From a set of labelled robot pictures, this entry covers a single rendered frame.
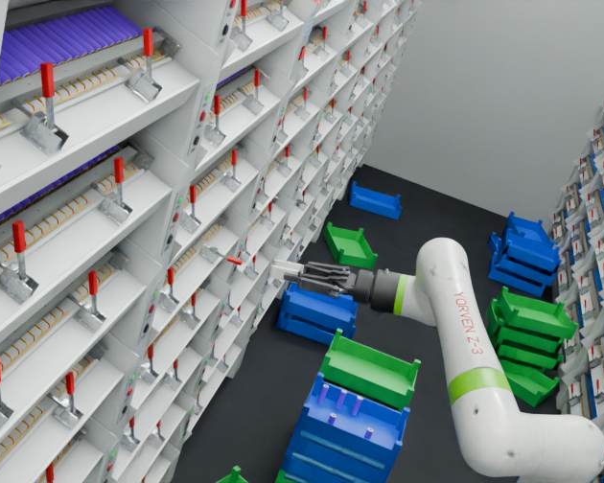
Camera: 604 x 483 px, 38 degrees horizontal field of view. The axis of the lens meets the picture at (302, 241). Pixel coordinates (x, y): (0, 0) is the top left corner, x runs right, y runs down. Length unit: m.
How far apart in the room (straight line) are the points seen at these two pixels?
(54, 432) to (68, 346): 0.19
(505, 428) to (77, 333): 0.74
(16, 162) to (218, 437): 2.14
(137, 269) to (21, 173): 0.62
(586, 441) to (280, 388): 1.79
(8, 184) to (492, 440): 0.98
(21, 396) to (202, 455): 1.71
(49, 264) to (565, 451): 0.97
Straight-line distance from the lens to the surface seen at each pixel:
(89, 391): 1.54
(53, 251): 1.15
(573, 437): 1.66
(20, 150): 0.94
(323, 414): 2.66
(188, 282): 1.93
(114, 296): 1.45
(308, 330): 3.62
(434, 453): 3.29
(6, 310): 1.03
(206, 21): 1.35
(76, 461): 1.69
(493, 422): 1.58
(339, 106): 3.50
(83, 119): 1.06
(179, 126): 1.39
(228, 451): 2.93
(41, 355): 1.28
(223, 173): 1.96
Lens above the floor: 1.83
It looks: 24 degrees down
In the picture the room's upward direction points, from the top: 19 degrees clockwise
